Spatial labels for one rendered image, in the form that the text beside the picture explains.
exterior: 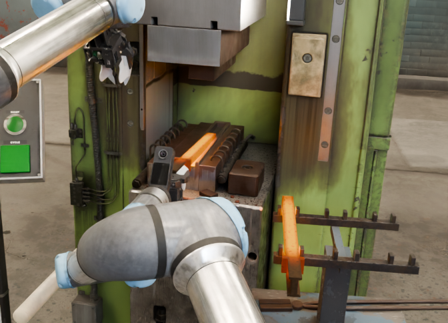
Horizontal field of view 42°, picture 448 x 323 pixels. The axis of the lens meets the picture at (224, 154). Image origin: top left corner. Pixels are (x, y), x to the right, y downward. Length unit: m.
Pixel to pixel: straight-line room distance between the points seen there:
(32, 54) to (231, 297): 0.47
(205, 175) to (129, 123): 0.33
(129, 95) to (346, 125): 0.65
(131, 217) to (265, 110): 1.21
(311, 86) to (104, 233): 0.89
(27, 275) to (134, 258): 2.24
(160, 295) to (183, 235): 0.90
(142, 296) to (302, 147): 0.65
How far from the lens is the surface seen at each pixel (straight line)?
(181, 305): 1.77
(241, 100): 2.04
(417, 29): 7.63
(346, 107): 1.66
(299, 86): 1.63
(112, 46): 1.34
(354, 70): 1.64
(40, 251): 3.29
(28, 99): 1.69
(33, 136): 1.66
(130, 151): 1.83
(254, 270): 1.65
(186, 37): 1.54
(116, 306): 2.11
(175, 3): 1.54
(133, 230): 0.87
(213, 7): 1.52
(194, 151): 1.64
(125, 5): 1.10
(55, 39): 0.99
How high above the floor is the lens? 1.56
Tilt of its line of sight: 19 degrees down
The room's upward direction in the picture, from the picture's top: 3 degrees clockwise
